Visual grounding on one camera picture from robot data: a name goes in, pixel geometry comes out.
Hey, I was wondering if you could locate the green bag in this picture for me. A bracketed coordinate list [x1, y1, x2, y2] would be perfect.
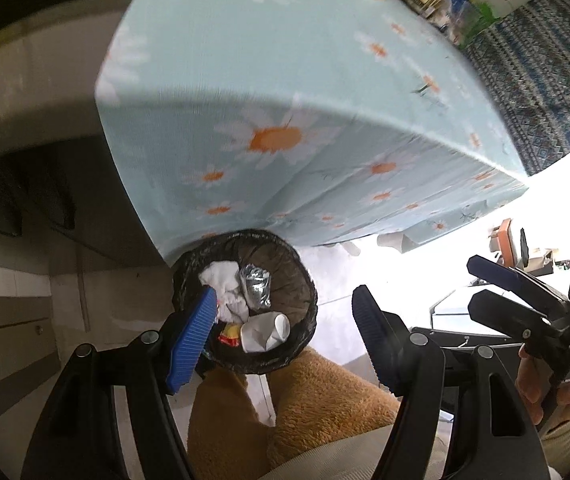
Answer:
[460, 2, 502, 46]

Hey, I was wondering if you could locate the person's right hand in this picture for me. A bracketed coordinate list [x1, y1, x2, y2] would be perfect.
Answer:
[516, 350, 570, 432]

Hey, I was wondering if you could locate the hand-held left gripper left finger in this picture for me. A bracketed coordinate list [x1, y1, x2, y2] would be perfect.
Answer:
[20, 285, 218, 480]

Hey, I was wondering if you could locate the daisy print blue tablecloth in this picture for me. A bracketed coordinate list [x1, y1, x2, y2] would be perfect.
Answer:
[94, 0, 530, 268]

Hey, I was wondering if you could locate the blue patterned curtain cloth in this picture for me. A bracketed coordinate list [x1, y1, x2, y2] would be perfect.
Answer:
[465, 0, 570, 177]

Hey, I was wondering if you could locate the orange object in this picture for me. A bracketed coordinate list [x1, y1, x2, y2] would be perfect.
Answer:
[487, 217, 514, 267]

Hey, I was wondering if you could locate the trash bin with black bag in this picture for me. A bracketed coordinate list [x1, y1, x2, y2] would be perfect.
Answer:
[172, 229, 318, 375]

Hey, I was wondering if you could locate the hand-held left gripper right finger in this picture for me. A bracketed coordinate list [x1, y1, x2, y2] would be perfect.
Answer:
[351, 284, 553, 480]

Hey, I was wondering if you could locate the kitchen cabinet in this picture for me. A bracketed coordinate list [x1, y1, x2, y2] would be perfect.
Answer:
[0, 25, 176, 441]

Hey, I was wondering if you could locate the person's leg in brown fleece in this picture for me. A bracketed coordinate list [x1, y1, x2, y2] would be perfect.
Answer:
[187, 345, 401, 480]

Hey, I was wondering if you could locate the silver foil pouch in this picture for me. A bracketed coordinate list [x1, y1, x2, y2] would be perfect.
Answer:
[239, 265, 272, 309]

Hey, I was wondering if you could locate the white and blue bag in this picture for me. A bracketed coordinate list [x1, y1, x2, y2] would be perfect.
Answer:
[437, 0, 473, 36]

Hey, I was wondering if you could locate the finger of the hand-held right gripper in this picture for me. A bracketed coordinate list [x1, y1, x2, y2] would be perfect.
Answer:
[467, 289, 566, 356]
[466, 254, 570, 318]

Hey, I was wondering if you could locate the red and yellow snack wrapper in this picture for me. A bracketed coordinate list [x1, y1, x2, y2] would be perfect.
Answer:
[217, 324, 244, 347]

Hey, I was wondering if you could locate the white tissue wad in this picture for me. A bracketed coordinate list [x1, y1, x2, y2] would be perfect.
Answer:
[215, 291, 251, 323]
[200, 260, 242, 295]

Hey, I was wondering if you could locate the paper cup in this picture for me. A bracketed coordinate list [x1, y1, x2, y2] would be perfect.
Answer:
[241, 311, 291, 354]

